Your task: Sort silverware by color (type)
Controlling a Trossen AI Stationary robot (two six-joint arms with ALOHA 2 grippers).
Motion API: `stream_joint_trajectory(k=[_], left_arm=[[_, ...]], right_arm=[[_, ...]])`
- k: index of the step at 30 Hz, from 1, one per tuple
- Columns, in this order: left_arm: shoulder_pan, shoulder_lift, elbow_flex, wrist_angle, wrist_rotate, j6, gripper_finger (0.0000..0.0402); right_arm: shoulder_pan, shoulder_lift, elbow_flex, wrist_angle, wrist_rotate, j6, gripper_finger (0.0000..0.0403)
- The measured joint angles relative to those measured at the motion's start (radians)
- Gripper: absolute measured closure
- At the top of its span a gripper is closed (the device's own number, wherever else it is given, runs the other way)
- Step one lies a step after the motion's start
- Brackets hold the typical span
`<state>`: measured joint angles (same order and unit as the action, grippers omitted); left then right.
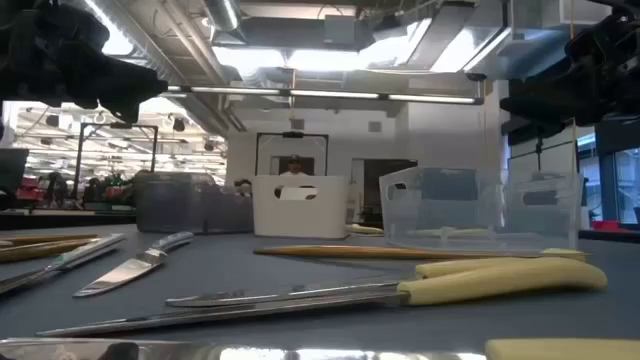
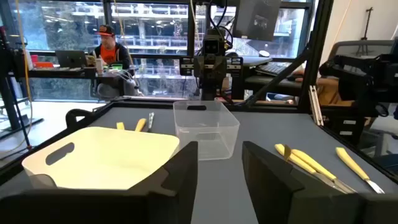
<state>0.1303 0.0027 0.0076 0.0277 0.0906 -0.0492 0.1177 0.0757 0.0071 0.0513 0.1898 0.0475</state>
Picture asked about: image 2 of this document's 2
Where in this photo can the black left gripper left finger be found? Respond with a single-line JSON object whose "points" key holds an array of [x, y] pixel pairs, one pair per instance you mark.
{"points": [[180, 174]]}

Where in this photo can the white plastic bin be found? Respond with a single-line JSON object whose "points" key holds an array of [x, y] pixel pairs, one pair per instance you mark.
{"points": [[102, 155]]}

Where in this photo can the person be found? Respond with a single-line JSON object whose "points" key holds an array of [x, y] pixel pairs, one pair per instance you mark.
{"points": [[109, 53]]}

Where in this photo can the clear plastic bin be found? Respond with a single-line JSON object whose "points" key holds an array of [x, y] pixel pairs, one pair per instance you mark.
{"points": [[205, 137]]}

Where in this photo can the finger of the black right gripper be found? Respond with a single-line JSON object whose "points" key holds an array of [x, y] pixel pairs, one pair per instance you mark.
{"points": [[218, 67], [202, 67]]}

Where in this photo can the clear plastic utensil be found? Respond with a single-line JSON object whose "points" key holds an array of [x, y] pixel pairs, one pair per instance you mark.
{"points": [[150, 120]]}

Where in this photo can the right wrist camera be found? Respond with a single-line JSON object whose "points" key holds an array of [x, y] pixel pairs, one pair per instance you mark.
{"points": [[213, 46]]}

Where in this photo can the black floor stand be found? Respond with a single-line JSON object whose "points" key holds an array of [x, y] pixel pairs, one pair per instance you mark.
{"points": [[367, 25]]}

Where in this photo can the black hanging panel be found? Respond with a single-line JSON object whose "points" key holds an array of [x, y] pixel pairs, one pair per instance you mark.
{"points": [[256, 18]]}

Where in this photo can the black desk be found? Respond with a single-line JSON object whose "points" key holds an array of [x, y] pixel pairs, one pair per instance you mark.
{"points": [[62, 73]]}

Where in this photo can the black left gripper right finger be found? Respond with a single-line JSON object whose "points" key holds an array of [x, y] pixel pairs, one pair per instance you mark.
{"points": [[267, 186]]}

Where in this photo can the black light stand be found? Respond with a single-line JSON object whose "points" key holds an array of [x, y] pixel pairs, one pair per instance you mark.
{"points": [[9, 102]]}

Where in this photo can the grey laptop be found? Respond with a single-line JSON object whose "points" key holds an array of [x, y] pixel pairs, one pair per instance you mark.
{"points": [[71, 59]]}

